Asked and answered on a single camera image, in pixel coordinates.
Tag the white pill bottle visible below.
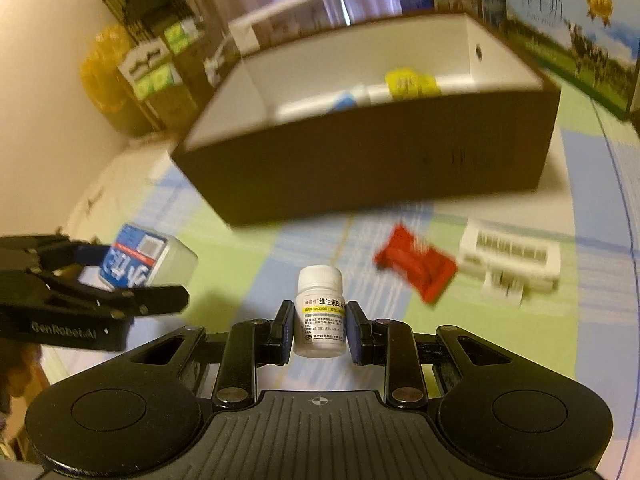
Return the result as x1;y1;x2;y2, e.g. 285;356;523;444
294;264;346;359

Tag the blue dental floss box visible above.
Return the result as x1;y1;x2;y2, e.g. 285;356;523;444
99;223;198;289

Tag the red snack packet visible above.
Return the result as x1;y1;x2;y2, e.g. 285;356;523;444
373;223;458;304

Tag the yellow snack packet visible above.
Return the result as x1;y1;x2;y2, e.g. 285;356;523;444
385;67;442;101

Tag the person's left hand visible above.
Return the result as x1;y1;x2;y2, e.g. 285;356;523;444
0;338;42;416

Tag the yellow plastic bag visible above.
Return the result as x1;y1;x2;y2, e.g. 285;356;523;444
79;24;152;138

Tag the checkered tablecloth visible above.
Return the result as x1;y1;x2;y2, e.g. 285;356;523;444
41;71;640;480

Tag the cardboard box with tissues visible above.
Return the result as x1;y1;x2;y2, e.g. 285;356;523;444
118;18;215;132

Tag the brown open storage box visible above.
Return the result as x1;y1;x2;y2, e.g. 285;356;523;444
171;11;561;226

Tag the white cardboard box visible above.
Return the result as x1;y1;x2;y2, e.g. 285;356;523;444
228;0;331;54

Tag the light blue milk carton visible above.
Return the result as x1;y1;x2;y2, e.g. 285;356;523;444
506;0;639;120

